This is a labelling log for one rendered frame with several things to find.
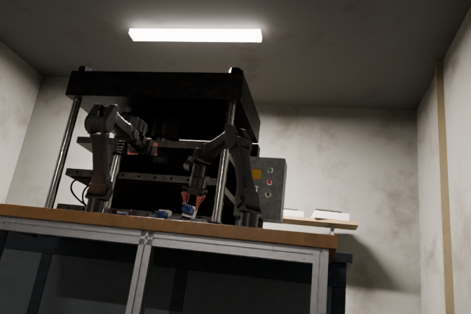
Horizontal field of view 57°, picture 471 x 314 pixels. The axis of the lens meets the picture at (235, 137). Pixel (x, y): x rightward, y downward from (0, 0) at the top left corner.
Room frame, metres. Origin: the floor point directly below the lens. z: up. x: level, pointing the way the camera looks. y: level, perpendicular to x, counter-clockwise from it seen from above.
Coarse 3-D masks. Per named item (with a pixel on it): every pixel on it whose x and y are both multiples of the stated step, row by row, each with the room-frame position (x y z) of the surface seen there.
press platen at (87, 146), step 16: (80, 144) 3.06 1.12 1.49; (112, 144) 2.96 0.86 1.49; (160, 144) 2.87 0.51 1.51; (176, 144) 2.85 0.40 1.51; (192, 144) 2.82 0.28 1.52; (112, 160) 3.38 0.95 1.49; (128, 160) 3.32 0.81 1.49; (144, 160) 3.26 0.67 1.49; (176, 160) 3.15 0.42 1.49; (208, 176) 3.50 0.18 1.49
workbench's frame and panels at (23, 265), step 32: (32, 256) 2.07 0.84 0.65; (64, 256) 2.03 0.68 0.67; (96, 256) 2.00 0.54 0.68; (128, 256) 1.96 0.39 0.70; (160, 256) 1.93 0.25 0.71; (192, 256) 1.89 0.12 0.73; (224, 256) 1.86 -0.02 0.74; (352, 256) 1.70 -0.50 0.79; (0, 288) 2.10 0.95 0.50; (32, 288) 2.06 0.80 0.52; (64, 288) 2.02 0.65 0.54; (96, 288) 1.99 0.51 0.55; (128, 288) 1.96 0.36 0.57; (160, 288) 1.92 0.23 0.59; (192, 288) 1.89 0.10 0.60; (224, 288) 1.86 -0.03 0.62; (256, 288) 1.83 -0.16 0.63; (288, 288) 1.80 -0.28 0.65
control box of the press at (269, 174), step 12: (252, 156) 2.75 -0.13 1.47; (252, 168) 2.75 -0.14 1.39; (264, 168) 2.73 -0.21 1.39; (276, 168) 2.71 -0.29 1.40; (264, 180) 2.73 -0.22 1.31; (276, 180) 2.71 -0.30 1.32; (264, 192) 2.73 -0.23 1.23; (276, 192) 2.71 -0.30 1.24; (264, 204) 2.73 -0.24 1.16; (276, 204) 2.71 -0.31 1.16; (240, 216) 2.76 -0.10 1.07; (264, 216) 2.72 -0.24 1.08; (276, 216) 2.71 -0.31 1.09
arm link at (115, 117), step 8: (96, 104) 1.59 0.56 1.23; (112, 104) 1.58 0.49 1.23; (96, 112) 1.57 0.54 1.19; (104, 112) 1.56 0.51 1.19; (112, 112) 1.57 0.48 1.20; (104, 120) 1.54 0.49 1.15; (112, 120) 1.58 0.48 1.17; (120, 120) 1.68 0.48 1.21; (104, 128) 1.55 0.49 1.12; (112, 128) 1.59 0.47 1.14; (120, 128) 1.70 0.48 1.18; (128, 128) 1.75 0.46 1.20; (120, 136) 1.79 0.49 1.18; (128, 136) 1.78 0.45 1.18
